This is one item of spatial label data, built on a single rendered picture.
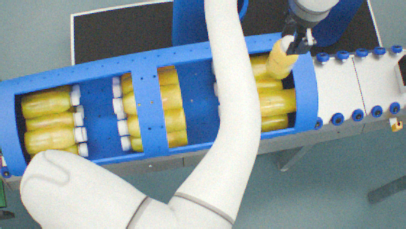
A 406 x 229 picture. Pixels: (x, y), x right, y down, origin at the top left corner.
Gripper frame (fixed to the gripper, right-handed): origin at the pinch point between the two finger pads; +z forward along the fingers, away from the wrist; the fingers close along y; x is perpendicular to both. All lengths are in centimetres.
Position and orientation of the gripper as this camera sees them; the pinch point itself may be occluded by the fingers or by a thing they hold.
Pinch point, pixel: (291, 39)
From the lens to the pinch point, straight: 139.0
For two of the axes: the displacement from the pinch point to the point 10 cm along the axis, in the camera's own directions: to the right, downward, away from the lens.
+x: -9.8, 1.6, -1.0
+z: -0.5, 2.6, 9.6
